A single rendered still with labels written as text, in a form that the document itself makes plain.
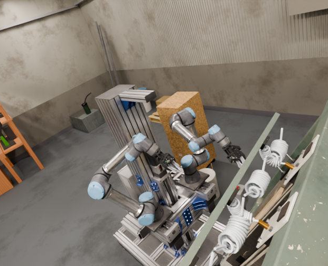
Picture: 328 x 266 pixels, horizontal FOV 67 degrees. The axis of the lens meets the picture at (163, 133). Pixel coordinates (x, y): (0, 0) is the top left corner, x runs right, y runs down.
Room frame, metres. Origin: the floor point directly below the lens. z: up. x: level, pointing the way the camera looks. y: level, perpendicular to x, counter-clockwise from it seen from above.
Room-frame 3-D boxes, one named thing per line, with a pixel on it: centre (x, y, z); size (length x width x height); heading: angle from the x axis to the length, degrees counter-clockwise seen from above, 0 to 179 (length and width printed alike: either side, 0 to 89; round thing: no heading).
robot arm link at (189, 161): (1.81, -0.11, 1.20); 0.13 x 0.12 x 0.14; 104
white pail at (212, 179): (2.62, -0.32, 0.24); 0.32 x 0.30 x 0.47; 124
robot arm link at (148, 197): (1.53, 0.31, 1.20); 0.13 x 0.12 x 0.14; 169
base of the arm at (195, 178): (1.81, -0.11, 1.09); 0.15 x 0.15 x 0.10
